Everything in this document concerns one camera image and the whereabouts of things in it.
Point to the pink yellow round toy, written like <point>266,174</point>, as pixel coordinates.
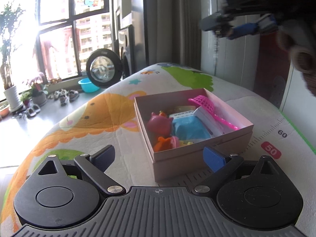
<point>182,108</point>

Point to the pink cardboard box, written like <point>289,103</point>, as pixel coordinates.
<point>178,161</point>

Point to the round washing machine door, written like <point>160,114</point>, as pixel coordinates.
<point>104,68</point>

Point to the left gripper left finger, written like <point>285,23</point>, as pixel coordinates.
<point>92,168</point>

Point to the grey curtain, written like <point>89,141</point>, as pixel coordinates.
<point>172,32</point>

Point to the pink plastic racket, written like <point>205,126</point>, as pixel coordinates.
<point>209,106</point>

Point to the blue plastic basin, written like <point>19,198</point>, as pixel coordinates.
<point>87,86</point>

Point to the pink pig toy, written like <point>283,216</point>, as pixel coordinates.
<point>160,125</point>

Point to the orange toy camera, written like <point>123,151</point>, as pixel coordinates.
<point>166,143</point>

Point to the white charger box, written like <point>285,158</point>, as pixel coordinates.
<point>214,127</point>

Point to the small flower pot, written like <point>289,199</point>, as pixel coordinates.
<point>40,100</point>

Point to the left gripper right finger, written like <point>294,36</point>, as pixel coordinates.
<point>223,168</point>

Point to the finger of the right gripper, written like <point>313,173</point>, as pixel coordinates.
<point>264,25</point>
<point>219,24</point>

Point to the colourful play mat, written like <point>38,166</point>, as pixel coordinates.
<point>110,118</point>

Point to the person's right hand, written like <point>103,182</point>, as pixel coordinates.
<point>298,40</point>

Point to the white plant pot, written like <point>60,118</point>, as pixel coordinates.
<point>13,99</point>

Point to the blue wet cotton pack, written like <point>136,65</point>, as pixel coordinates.
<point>188,127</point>

